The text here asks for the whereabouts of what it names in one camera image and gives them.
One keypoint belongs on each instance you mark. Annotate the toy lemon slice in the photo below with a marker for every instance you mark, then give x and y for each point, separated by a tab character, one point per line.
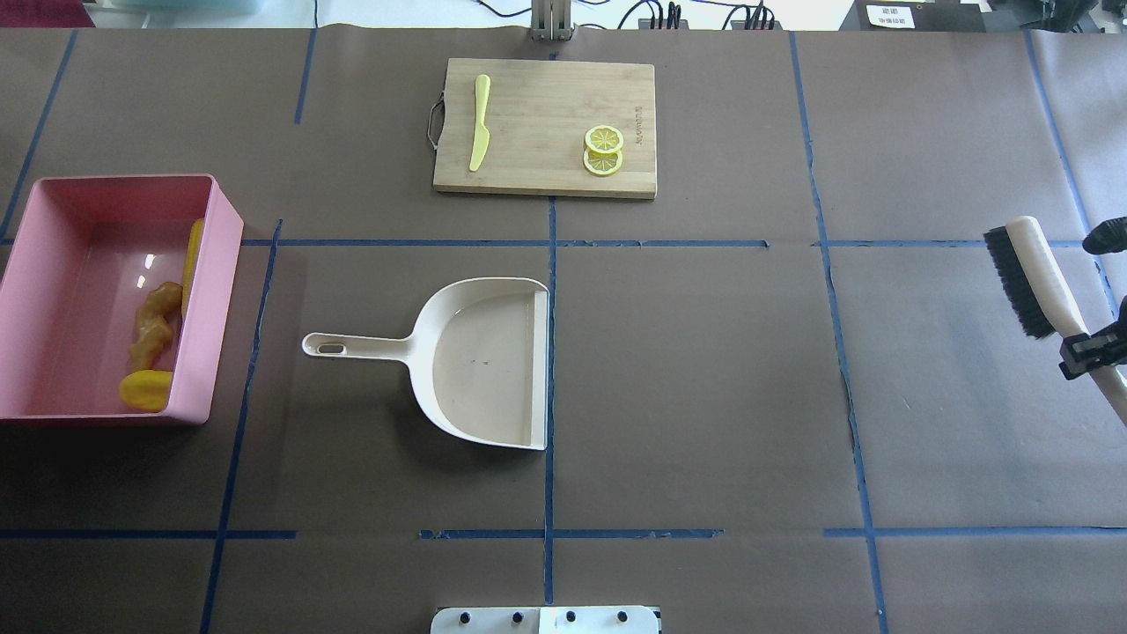
602	164
604	140

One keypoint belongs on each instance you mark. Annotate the white hand brush black bristles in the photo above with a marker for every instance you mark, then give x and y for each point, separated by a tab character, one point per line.
1042	299

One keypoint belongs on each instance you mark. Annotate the pink plastic bin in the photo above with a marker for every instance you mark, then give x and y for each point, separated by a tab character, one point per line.
85	255

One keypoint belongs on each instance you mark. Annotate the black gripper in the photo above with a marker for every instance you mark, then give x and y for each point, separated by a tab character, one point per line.
1092	350

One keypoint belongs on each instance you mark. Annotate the aluminium frame post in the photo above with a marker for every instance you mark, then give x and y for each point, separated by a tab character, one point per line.
551	20

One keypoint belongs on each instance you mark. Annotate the yellow toy corn cob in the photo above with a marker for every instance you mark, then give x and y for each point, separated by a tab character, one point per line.
190	264

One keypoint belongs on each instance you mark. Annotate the wooden cutting board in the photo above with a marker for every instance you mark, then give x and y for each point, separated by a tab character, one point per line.
538	114

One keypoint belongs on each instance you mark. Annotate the yellow toy potato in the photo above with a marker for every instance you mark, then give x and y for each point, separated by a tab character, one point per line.
146	390

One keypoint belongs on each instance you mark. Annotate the yellow plastic toy knife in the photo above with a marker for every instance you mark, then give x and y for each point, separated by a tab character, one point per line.
481	141

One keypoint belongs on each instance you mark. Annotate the black rectangular box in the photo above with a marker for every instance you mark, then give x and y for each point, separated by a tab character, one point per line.
918	16

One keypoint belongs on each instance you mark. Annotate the lower toy lemon slice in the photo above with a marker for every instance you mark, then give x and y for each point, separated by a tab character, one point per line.
602	164

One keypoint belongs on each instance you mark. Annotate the tan toy ginger root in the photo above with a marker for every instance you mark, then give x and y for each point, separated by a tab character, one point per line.
153	329

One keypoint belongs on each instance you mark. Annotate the upper toy lemon slice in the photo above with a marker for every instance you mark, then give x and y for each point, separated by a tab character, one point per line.
604	140

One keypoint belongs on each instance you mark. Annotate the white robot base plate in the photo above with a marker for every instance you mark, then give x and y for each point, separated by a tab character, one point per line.
548	619

